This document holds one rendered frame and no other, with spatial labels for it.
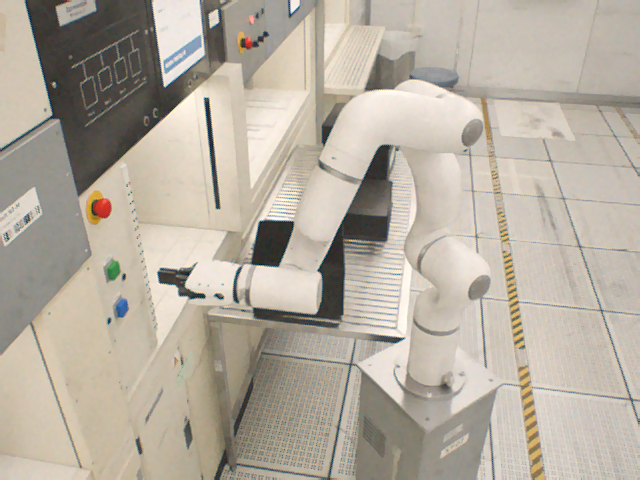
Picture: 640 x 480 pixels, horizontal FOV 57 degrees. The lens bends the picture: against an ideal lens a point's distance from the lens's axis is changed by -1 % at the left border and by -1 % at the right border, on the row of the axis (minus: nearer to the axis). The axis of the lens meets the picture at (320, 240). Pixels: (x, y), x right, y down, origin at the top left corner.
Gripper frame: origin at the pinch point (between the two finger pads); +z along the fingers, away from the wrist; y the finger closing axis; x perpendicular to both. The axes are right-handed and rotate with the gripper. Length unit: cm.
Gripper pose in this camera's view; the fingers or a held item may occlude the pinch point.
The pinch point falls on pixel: (168, 276)
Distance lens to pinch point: 126.3
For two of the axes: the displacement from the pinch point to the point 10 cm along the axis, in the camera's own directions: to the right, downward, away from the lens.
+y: 1.8, -5.3, 8.3
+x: 0.0, -8.4, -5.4
